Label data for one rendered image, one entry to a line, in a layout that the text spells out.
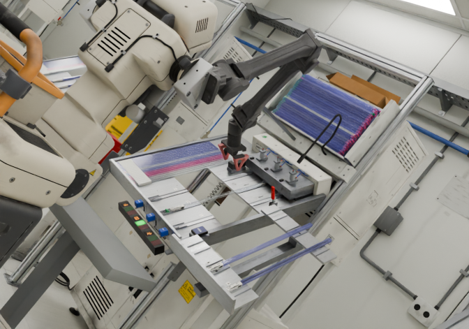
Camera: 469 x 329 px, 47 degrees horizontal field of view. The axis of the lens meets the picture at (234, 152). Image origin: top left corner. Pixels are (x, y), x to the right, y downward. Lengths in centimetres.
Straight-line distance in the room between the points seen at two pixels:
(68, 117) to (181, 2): 46
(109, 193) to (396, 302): 196
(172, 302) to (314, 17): 361
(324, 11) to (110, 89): 397
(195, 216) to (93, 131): 76
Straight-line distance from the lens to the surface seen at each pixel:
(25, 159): 119
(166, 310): 239
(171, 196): 228
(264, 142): 260
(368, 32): 493
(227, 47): 358
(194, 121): 363
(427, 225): 381
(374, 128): 238
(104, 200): 360
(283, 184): 231
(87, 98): 158
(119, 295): 261
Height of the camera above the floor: 104
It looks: 2 degrees up
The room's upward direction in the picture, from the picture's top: 39 degrees clockwise
